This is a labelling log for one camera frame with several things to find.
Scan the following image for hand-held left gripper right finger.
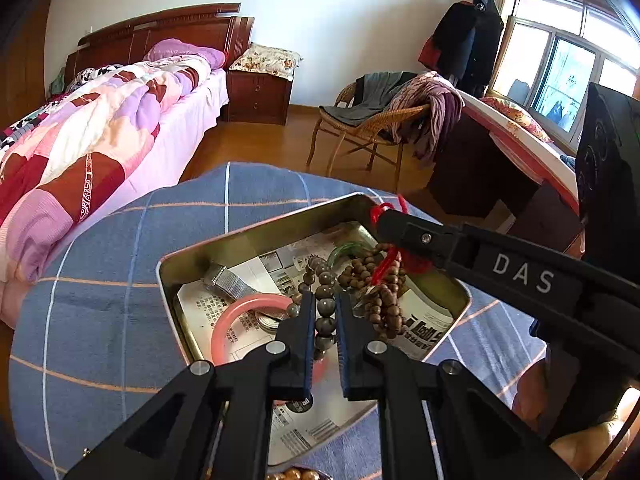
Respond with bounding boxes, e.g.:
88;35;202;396
334;290;576;480

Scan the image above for white desk cover cloth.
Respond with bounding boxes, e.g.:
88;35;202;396
457;90;581;211

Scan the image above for wooden wardrobe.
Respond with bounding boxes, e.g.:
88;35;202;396
0;0;53;131

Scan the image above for pink tin box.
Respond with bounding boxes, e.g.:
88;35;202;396
156;192;472;468

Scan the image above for dark wooden desk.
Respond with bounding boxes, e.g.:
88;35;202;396
427;90;586;256

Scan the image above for person's right hand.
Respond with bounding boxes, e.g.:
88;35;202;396
512;360;640;480

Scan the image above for bed with pink sheet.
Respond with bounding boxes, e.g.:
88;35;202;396
0;2;256;331

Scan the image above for window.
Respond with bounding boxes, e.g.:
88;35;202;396
492;0;640;141

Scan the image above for red cord bracelet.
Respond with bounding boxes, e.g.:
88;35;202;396
369;194;433;288

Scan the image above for black white printed blanket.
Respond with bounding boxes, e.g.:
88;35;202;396
0;64;123;136

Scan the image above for wooden headboard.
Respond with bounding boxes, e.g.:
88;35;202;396
64;2;256;86

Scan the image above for purple pink clothes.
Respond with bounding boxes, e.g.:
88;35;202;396
385;71;466;161

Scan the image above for floral cushion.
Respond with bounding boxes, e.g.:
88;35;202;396
229;42;303;81

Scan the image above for hanging dark coats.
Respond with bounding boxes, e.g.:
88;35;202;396
419;0;505;98

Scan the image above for large bead brown bracelet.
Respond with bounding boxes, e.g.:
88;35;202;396
298;255;337;361

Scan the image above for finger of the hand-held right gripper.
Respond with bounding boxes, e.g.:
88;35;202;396
375;208;601;361

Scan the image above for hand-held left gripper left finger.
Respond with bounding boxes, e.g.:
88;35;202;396
65;290;321;480

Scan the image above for green jade bangle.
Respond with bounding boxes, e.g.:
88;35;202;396
327;241;373;268

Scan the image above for printed paper sheet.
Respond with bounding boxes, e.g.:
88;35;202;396
175;230;456;453

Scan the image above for gold bead bracelet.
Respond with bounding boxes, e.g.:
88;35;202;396
267;466;328;480

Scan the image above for wooden nightstand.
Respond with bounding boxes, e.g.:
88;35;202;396
222;70;293;126

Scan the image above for floral red pillow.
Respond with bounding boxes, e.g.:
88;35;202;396
480;96;553;143

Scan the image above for patchwork pink quilt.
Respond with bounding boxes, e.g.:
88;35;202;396
0;55;211;286

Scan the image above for wicker chair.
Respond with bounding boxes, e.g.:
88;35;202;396
306;80;433;186

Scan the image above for silver mesh band watch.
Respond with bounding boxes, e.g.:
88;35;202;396
202;262;283;333

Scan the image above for pink bangle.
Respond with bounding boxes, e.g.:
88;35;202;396
210;294;326;386

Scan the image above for blue checked tablecloth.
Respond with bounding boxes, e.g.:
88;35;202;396
7;161;546;480

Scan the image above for small bead brown bracelet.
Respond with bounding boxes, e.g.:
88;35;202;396
337;242;408;341

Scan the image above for purple pillow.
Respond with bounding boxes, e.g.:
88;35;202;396
144;38;227;70

